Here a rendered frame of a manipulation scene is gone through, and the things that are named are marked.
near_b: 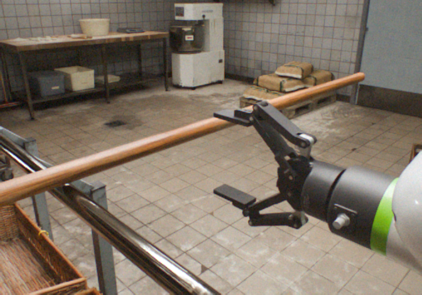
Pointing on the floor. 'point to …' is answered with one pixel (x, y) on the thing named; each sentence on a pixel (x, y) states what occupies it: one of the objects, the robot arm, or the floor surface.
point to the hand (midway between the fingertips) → (224, 154)
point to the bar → (103, 226)
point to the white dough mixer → (197, 44)
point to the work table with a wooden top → (60, 44)
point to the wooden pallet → (296, 105)
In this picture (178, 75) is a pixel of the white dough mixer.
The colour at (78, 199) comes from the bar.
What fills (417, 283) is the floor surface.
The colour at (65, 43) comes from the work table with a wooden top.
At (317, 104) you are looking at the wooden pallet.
